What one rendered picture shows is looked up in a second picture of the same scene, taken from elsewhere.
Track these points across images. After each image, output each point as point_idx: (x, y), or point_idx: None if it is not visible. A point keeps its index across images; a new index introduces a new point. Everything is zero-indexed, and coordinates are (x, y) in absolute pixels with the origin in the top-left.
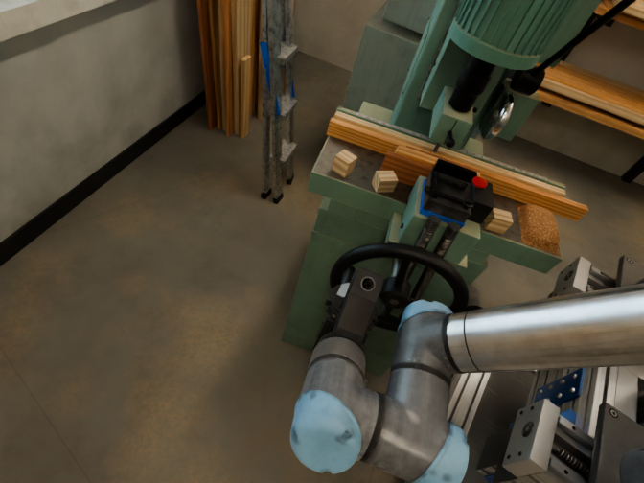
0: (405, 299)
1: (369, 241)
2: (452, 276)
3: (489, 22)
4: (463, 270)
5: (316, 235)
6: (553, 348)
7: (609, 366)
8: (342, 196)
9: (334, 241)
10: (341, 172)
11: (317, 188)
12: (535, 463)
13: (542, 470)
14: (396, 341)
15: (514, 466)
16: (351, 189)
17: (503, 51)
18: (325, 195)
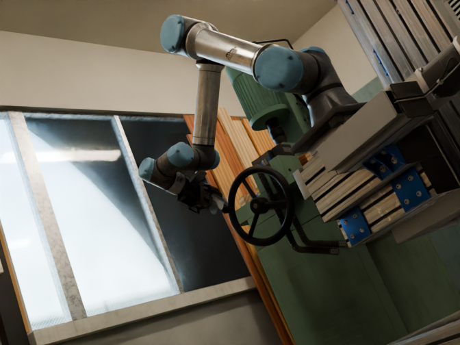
0: (257, 198)
1: (279, 226)
2: (258, 166)
3: (248, 112)
4: (292, 176)
5: (259, 252)
6: (195, 110)
7: (203, 99)
8: (249, 213)
9: (269, 247)
10: (244, 203)
11: (238, 220)
12: (294, 172)
13: (297, 170)
14: (381, 311)
15: (301, 189)
16: (248, 205)
17: (257, 113)
18: (244, 220)
